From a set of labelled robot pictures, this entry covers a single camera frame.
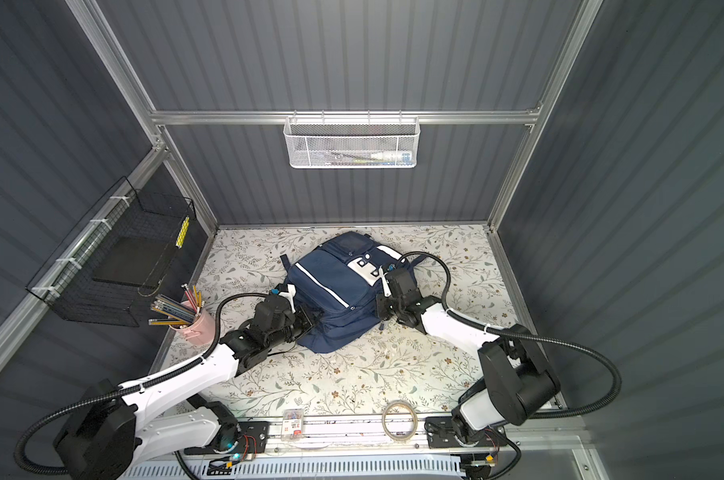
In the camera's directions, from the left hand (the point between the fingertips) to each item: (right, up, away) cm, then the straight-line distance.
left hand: (326, 310), depth 81 cm
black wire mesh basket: (-52, +16, -6) cm, 54 cm away
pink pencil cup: (-36, -7, +4) cm, 37 cm away
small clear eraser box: (-7, -27, -7) cm, 29 cm away
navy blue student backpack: (+4, +7, +8) cm, 11 cm away
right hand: (+16, +2, +8) cm, 18 cm away
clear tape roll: (+17, -24, -4) cm, 30 cm away
